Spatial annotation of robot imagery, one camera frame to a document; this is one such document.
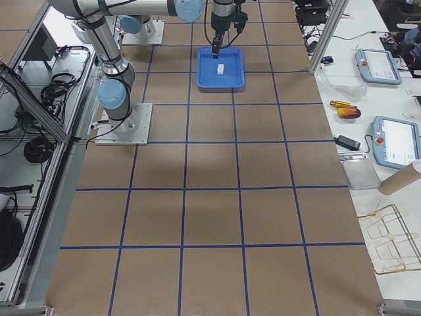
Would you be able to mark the black power adapter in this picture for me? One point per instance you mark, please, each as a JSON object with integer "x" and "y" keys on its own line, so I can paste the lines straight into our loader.
{"x": 347, "y": 143}

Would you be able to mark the brass cylinder tool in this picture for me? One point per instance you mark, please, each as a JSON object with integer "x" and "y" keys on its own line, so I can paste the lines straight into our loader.
{"x": 340, "y": 104}

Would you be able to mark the teach pendant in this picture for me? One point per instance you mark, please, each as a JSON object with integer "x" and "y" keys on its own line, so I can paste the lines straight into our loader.
{"x": 396, "y": 143}
{"x": 377, "y": 67}

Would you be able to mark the toy mango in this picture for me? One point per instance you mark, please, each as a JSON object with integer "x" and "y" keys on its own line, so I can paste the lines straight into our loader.
{"x": 348, "y": 112}

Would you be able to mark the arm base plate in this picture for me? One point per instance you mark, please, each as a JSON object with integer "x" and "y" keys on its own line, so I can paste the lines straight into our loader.
{"x": 139, "y": 33}
{"x": 134, "y": 130}

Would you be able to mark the cardboard tube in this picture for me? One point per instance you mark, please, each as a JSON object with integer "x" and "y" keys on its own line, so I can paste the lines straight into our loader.
{"x": 401, "y": 179}

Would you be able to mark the blue plastic tray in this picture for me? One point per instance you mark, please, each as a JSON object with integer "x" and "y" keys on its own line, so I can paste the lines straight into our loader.
{"x": 227, "y": 71}

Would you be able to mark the aluminium frame post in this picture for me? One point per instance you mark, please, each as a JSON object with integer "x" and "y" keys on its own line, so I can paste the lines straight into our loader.
{"x": 327, "y": 33}

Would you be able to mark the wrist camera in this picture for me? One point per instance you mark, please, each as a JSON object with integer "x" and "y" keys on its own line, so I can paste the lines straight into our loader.
{"x": 240, "y": 19}

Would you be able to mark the near teach pendant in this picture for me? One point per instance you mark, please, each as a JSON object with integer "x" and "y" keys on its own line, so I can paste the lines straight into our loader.
{"x": 396, "y": 143}

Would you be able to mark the gold wire rack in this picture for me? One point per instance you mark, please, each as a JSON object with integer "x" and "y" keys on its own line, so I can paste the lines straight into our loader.
{"x": 392, "y": 246}

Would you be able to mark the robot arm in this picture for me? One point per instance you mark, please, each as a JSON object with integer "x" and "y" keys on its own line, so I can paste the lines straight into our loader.
{"x": 223, "y": 8}
{"x": 114, "y": 92}

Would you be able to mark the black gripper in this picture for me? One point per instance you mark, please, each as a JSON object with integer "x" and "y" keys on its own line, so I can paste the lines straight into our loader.
{"x": 218, "y": 22}

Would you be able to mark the far teach pendant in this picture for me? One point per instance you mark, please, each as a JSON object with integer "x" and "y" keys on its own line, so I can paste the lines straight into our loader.
{"x": 377, "y": 67}

